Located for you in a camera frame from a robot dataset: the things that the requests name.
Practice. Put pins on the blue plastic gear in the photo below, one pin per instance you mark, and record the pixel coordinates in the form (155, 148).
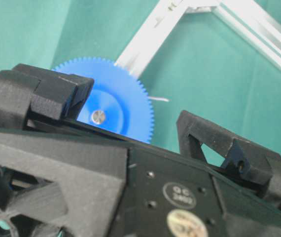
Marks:
(123, 98)

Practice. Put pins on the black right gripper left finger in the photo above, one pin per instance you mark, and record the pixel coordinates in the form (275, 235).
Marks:
(27, 89)

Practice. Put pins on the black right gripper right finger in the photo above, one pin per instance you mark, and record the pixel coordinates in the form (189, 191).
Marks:
(247, 160)

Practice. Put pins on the silver aluminium profile frame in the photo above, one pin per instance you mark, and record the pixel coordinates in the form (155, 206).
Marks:
(207, 26)

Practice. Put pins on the silver metal shaft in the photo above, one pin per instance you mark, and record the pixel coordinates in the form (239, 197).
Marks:
(98, 117)

